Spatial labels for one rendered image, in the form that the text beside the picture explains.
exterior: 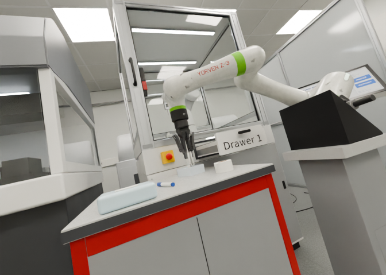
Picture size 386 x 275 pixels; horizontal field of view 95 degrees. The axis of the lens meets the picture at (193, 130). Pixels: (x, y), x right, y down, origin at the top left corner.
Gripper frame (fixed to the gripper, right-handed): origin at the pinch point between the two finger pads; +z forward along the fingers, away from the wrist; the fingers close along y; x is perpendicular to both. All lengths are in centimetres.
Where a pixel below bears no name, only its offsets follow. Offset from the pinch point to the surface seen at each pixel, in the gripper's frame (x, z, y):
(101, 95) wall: -349, -185, -31
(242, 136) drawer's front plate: 19.5, -4.7, -22.3
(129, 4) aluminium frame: -22, -112, 5
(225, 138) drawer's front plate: 17.0, -5.7, -12.4
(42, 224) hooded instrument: -18, 11, 62
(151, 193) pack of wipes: 29.2, 6.2, 34.0
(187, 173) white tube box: 6.4, 6.5, 7.1
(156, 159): -23.1, -3.8, 8.0
